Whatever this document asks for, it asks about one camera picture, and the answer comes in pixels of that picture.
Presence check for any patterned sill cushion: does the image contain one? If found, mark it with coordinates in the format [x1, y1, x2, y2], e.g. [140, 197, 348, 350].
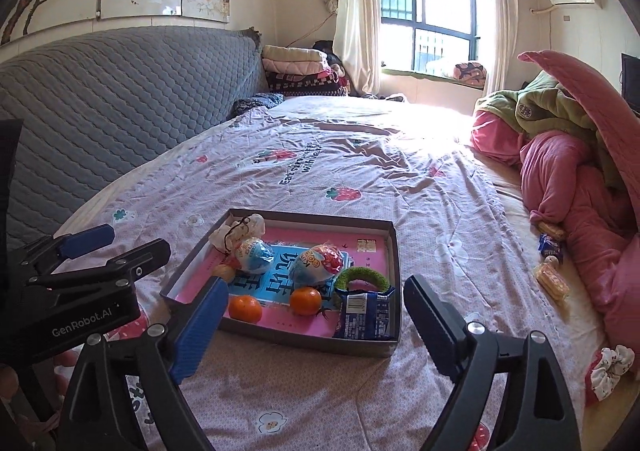
[452, 61, 488, 87]

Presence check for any small yellow snack packet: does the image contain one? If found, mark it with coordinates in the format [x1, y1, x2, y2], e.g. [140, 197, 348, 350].
[537, 220, 567, 241]

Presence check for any pink quilt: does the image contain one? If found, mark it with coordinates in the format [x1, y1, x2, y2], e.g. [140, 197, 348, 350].
[470, 108, 640, 362]

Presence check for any white patterned scrunchie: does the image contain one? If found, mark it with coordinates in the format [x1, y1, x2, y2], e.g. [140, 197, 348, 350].
[209, 214, 266, 252]

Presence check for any red white scrunchie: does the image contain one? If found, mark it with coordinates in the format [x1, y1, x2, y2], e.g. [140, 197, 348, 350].
[585, 345, 636, 402]

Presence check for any grey quilted headboard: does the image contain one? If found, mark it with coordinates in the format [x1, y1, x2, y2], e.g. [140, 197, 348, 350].
[0, 26, 263, 252]

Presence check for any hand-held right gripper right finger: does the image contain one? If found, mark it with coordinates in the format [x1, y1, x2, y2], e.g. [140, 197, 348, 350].
[402, 274, 583, 451]

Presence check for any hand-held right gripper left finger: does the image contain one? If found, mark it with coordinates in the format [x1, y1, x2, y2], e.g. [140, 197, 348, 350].
[55, 275, 230, 451]

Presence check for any stack of folded blankets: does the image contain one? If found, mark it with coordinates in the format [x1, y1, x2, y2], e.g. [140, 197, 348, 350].
[261, 45, 351, 97]

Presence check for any grey cardboard box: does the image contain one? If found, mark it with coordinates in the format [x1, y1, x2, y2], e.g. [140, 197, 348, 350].
[159, 208, 402, 359]

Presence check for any small blue snack packet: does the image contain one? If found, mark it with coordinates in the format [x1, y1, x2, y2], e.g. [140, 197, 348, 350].
[537, 233, 565, 264]

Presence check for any black television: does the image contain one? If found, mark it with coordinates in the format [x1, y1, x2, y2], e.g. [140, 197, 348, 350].
[620, 52, 640, 113]

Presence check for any large yellow snack packet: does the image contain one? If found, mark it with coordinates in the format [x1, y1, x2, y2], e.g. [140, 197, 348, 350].
[531, 256, 571, 302]

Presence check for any person's left hand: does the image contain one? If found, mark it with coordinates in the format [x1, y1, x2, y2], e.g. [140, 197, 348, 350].
[0, 363, 19, 401]

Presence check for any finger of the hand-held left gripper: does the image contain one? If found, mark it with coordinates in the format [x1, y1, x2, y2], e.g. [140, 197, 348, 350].
[35, 238, 172, 289]
[20, 225, 116, 277]

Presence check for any orange mandarin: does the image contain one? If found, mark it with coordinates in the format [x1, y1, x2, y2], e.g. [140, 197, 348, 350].
[228, 295, 263, 324]
[290, 286, 322, 317]

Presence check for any toy egg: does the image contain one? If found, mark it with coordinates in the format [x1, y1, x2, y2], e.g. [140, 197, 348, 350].
[292, 243, 346, 288]
[235, 237, 275, 274]

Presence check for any cream curtain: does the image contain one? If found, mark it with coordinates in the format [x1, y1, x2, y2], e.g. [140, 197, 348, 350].
[322, 0, 383, 94]
[482, 0, 521, 94]

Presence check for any dark patterned cloth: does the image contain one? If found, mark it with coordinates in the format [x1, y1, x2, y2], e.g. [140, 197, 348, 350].
[231, 92, 287, 121]

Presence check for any green blanket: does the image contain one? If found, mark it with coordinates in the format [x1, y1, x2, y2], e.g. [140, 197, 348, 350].
[472, 72, 626, 192]

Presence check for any green fuzzy scrunchie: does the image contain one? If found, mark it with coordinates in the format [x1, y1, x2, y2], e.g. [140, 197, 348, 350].
[334, 266, 391, 294]

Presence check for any pink quilted mat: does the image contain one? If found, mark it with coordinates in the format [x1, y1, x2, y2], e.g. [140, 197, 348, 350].
[517, 50, 640, 232]

